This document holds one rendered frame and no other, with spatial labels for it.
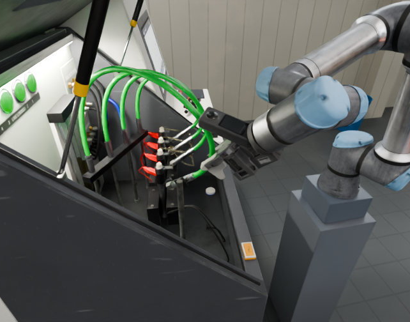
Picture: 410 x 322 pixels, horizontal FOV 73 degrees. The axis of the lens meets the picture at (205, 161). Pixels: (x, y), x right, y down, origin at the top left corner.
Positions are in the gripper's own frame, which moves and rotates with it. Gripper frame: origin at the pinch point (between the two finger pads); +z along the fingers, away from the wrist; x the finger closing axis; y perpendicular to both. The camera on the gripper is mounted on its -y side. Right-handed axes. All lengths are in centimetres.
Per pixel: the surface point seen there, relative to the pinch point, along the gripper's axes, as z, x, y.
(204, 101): 63, 76, -8
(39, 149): 20.1, -18.4, -30.8
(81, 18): 24, 24, -57
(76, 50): 29, 17, -52
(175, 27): 147, 202, -79
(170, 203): 26.4, -2.5, 5.3
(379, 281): 52, 65, 147
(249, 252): 7.3, -6.2, 26.9
